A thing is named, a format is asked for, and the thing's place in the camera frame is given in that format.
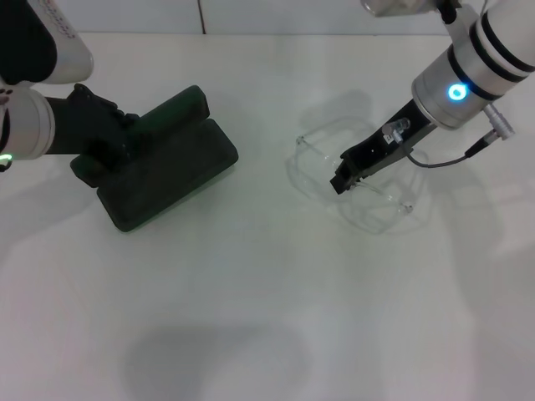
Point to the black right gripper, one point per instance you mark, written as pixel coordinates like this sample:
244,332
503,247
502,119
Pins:
376,152

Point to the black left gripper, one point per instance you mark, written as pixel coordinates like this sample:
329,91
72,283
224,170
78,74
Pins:
88,125

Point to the clear white plastic glasses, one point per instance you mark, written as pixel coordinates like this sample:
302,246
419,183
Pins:
301,144

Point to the green glasses case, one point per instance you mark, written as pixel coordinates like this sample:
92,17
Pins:
175,175

